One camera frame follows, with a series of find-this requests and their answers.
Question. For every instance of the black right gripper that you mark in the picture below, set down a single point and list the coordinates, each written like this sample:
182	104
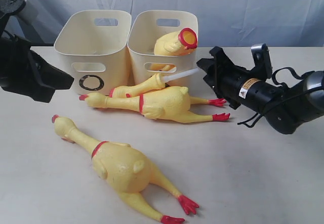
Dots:
236	86

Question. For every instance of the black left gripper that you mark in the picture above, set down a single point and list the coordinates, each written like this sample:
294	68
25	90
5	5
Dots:
17	76

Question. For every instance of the headless yellow rubber chicken body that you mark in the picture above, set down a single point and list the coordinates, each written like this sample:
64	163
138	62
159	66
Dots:
177	43

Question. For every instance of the yellow rubber chicken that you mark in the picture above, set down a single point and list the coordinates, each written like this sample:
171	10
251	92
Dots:
125	169
171	103

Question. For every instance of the detached chicken head with tube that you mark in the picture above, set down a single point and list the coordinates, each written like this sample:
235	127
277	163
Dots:
155	82

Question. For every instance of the yellow rubber chicken front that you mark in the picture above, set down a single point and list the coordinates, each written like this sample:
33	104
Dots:
125	169

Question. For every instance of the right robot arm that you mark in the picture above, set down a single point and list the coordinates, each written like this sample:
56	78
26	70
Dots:
285	108

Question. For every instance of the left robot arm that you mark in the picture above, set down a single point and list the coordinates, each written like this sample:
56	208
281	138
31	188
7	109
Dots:
25	72

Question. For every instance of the cream bin marked O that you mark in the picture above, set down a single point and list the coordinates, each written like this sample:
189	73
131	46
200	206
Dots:
92	46

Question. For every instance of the cream bin marked X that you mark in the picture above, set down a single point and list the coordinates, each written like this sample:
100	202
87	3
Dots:
147	28

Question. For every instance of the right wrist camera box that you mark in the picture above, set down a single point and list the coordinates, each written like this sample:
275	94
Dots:
261	58

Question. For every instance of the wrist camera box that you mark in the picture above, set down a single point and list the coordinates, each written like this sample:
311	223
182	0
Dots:
261	58
12	7

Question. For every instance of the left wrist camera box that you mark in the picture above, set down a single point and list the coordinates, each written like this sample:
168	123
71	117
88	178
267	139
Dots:
12	7

